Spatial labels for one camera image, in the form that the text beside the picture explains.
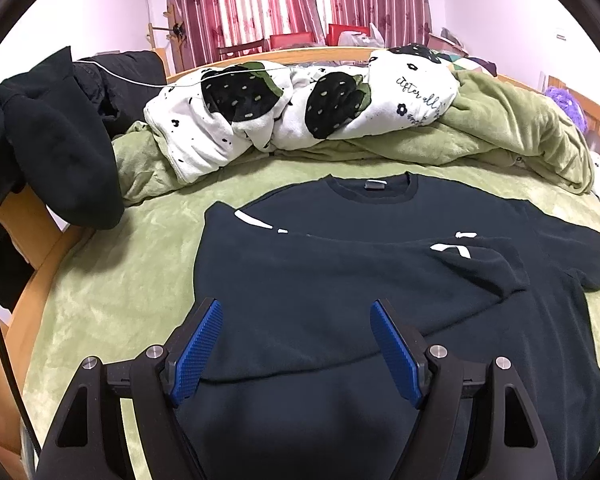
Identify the black hooded jacket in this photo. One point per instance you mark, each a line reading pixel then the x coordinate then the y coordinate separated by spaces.
pixel 55 150

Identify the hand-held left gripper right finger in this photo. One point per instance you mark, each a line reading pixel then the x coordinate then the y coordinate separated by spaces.
pixel 395 355

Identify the pile of colourful bedding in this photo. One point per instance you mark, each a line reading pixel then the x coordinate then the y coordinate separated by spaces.
pixel 460 55

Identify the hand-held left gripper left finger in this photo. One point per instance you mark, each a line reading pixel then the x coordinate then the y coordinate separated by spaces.
pixel 200 355

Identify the dark navy t-shirt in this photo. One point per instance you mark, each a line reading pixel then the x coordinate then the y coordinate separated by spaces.
pixel 330 270

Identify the green fleece bed sheet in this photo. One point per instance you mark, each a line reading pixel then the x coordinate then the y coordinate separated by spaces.
pixel 130 270

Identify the wooden coat rack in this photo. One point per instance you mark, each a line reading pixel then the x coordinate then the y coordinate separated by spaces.
pixel 172 30

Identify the red chair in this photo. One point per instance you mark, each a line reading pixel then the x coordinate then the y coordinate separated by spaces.
pixel 290 40
pixel 337 32

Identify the purple fluffy cushion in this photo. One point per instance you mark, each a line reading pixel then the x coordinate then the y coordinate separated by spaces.
pixel 565 105

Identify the white printed green-backed duvet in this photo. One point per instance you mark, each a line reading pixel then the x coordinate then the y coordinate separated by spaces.
pixel 205 130

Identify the red patterned curtain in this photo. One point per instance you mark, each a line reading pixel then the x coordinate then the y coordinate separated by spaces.
pixel 280 0

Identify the translucent plastic bag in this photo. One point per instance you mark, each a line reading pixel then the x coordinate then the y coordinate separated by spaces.
pixel 360 37

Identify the wooden chair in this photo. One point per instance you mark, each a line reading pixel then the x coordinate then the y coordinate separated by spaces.
pixel 35 245

